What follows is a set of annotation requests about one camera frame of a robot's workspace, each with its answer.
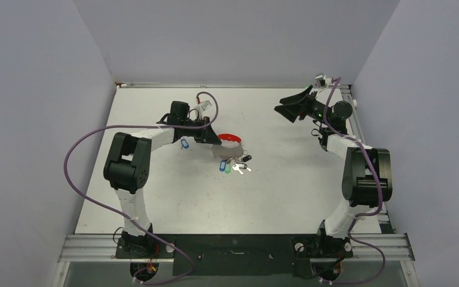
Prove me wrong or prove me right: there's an aluminium front rail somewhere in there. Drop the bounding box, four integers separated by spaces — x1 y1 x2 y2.
59 234 415 262

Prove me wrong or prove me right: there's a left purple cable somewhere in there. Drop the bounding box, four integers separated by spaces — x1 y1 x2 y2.
63 91 219 286

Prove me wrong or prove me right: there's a silver metal key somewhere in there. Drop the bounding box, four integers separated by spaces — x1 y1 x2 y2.
232 163 252 175

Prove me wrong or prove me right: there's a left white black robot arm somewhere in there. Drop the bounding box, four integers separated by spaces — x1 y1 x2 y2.
103 100 222 257

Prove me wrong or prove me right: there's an aluminium back rail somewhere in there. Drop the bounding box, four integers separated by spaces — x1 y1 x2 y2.
115 82 351 90

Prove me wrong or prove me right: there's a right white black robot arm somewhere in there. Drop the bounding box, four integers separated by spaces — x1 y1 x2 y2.
274 86 393 258

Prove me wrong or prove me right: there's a blue key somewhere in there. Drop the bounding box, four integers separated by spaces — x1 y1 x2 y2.
219 160 227 172
180 138 189 149

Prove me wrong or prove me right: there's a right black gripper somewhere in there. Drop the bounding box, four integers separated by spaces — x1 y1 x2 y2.
274 85 332 127

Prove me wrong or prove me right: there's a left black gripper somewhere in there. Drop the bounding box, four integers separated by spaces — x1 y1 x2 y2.
181 117 222 145

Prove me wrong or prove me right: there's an aluminium rail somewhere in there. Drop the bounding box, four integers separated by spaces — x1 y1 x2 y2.
342 84 393 231
115 82 351 90
59 234 415 262

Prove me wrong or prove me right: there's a grey red keyring holder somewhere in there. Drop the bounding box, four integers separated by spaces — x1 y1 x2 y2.
212 133 244 159

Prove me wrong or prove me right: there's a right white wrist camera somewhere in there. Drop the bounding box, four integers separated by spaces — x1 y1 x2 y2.
313 73 332 89

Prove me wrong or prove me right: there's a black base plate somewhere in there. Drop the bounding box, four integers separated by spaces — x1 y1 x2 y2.
114 233 354 278

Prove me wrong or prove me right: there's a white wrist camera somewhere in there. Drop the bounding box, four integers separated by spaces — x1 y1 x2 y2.
313 73 332 89
194 100 212 118

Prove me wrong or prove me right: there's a green key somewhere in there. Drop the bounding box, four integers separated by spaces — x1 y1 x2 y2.
224 162 231 174

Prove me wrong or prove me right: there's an aluminium right side rail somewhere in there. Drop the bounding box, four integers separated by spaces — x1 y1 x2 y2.
342 84 393 231

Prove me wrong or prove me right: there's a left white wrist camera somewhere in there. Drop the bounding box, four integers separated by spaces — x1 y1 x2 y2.
194 100 212 118

